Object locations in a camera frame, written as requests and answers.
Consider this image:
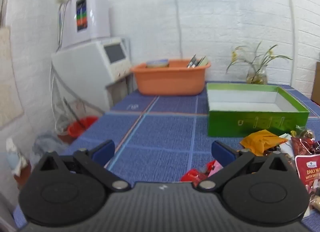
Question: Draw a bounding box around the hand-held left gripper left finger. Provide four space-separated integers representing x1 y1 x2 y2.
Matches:
37 140 131 193

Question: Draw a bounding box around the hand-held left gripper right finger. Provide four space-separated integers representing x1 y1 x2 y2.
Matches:
196 140 292 193

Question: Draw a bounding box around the red snack packet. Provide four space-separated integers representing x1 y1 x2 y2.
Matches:
180 169 208 182
204 161 217 173

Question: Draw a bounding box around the green cardboard box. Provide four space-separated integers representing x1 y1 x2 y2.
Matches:
206 83 310 138

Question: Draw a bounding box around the dark red foil snack bag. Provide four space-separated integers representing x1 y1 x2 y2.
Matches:
290 135 320 159

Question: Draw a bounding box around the pink snack packet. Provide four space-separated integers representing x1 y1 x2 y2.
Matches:
209 162 223 176

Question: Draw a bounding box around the red plastic bucket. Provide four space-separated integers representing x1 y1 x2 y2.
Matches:
67 116 99 138

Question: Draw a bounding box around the orange snack packet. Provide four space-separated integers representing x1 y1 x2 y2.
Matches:
240 130 288 156

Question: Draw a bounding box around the grey plastic bag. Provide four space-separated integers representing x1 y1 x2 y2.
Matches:
32 134 66 153

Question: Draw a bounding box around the blue checked tablecloth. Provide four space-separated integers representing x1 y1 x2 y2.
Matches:
12 81 320 232

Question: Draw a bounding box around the white snack packet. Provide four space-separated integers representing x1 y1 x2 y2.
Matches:
278 133 295 158

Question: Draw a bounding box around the small clear snack packet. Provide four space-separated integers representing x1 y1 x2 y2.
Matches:
296 126 314 139

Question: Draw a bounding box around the glass vase with yellow flowers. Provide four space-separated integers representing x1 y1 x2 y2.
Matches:
226 42 293 85

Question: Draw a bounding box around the white appliance with screen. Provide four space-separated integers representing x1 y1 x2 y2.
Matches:
51 37 132 109

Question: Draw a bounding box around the red and white nut bag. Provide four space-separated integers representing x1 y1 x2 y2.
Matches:
294 154 320 197

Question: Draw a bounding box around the white crumpled cloth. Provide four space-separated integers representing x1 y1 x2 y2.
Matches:
6 137 28 175

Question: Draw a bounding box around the orange plastic basin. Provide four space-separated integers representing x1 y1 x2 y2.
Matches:
130 59 212 96

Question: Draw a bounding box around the metal pot lid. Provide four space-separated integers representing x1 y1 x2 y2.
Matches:
187 55 200 69

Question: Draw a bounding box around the blue rimmed dish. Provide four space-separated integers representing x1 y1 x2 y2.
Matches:
146 59 170 68

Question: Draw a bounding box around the brown cardboard box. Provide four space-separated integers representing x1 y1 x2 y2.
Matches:
311 62 320 103

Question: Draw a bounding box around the white hose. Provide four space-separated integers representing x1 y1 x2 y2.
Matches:
50 66 107 116

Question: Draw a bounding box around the white wall water purifier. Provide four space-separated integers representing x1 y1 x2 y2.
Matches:
59 0 111 49

